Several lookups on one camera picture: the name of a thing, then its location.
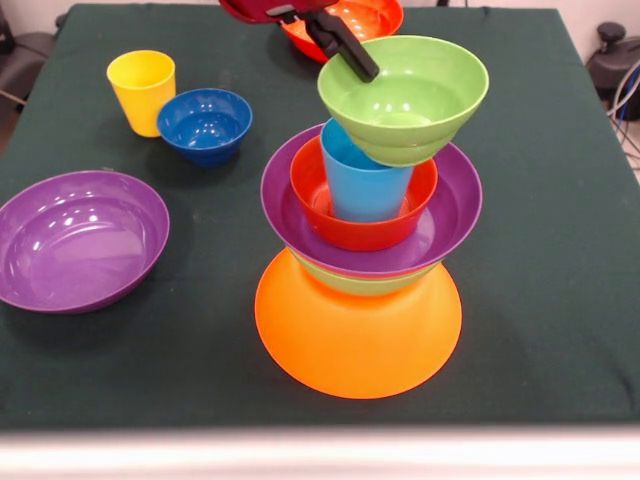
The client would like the dark green tablecloth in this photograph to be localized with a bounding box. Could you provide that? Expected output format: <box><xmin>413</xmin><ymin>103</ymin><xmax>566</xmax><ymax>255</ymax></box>
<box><xmin>0</xmin><ymin>3</ymin><xmax>640</xmax><ymax>431</ymax></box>

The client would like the large green plastic bowl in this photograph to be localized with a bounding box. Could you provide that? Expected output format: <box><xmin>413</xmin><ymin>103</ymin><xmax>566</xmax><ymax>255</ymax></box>
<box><xmin>289</xmin><ymin>249</ymin><xmax>441</xmax><ymax>297</ymax></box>

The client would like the blue plastic bowl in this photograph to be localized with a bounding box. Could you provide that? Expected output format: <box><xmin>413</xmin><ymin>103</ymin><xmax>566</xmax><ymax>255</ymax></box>
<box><xmin>156</xmin><ymin>88</ymin><xmax>253</xmax><ymax>168</ymax></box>

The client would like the large orange plastic bowl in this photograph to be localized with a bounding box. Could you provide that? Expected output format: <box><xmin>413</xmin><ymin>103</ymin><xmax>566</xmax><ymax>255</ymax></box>
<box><xmin>254</xmin><ymin>248</ymin><xmax>463</xmax><ymax>400</ymax></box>

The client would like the light blue plastic cup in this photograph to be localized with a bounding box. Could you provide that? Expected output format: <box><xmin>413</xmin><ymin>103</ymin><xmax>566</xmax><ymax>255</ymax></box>
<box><xmin>320</xmin><ymin>118</ymin><xmax>416</xmax><ymax>224</ymax></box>

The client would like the large red plastic bowl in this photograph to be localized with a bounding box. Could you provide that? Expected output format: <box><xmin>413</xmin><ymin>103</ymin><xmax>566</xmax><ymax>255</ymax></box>
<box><xmin>279</xmin><ymin>0</ymin><xmax>405</xmax><ymax>64</ymax></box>

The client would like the dark grey stand base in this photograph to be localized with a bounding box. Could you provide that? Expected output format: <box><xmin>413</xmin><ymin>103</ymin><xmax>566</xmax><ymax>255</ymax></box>
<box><xmin>585</xmin><ymin>22</ymin><xmax>640</xmax><ymax>96</ymax></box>
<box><xmin>0</xmin><ymin>9</ymin><xmax>57</xmax><ymax>109</ymax></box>

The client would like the small red plastic bowl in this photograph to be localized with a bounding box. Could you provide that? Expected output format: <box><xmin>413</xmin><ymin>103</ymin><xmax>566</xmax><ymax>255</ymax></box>
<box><xmin>289</xmin><ymin>134</ymin><xmax>439</xmax><ymax>252</ymax></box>

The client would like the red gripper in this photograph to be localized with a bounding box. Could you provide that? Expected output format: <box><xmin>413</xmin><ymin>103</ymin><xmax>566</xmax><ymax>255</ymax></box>
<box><xmin>218</xmin><ymin>0</ymin><xmax>381</xmax><ymax>84</ymax></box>

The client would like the small green plastic bowl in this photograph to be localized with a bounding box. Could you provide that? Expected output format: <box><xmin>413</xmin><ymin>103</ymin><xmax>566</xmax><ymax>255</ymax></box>
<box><xmin>317</xmin><ymin>34</ymin><xmax>490</xmax><ymax>168</ymax></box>

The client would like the yellow plastic cup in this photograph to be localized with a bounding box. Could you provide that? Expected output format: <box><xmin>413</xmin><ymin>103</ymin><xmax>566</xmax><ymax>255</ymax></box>
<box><xmin>106</xmin><ymin>49</ymin><xmax>177</xmax><ymax>139</ymax></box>

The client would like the purple plastic bowl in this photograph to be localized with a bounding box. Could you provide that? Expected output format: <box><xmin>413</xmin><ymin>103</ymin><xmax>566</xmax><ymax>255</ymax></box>
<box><xmin>259</xmin><ymin>124</ymin><xmax>484</xmax><ymax>279</ymax></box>
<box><xmin>0</xmin><ymin>169</ymin><xmax>171</xmax><ymax>315</ymax></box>

